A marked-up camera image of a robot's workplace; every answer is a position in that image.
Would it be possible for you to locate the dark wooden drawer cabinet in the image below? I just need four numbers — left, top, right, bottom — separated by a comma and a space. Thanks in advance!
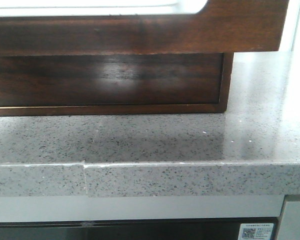
0, 53, 234, 117

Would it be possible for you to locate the white plastic drawer handle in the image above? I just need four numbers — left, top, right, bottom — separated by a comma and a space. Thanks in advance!
0, 0, 208, 18

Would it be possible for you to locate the grey cabinet door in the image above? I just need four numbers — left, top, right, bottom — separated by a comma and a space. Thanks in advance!
275, 195, 300, 240

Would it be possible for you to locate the white QR code sticker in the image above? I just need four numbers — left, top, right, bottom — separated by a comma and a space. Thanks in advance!
237, 223, 275, 240

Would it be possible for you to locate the black appliance under counter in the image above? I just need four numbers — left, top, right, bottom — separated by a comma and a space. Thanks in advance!
0, 217, 278, 240

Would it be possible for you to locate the wooden drawer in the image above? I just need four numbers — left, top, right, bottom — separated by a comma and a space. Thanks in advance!
0, 0, 289, 57
0, 53, 223, 107

